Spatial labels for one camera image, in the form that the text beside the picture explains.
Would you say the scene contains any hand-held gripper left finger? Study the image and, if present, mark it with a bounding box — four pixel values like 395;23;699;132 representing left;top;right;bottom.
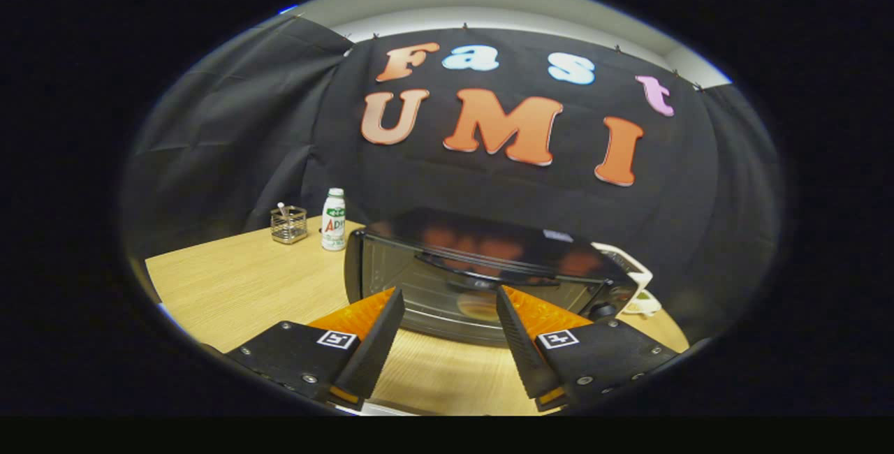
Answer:
223;286;406;411

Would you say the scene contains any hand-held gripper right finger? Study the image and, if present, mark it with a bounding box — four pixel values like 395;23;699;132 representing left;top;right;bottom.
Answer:
496;284;682;411

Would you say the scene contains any sugared donut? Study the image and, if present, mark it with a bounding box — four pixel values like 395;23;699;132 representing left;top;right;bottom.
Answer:
457;291;500;322

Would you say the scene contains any black toaster oven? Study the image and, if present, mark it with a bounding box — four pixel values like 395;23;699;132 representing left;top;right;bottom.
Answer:
344;207;640;349

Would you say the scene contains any white toaster appliance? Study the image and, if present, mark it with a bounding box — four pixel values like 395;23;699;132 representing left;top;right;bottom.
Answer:
592;242;654;294

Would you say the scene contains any white plate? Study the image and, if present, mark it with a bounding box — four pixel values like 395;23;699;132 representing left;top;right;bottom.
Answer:
334;400;420;416

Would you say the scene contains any white bottle green label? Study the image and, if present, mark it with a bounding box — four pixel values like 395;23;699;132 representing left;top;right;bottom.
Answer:
321;188;347;252

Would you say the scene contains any wire mesh holder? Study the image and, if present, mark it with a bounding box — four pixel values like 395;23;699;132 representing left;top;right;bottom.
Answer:
270;203;309;245

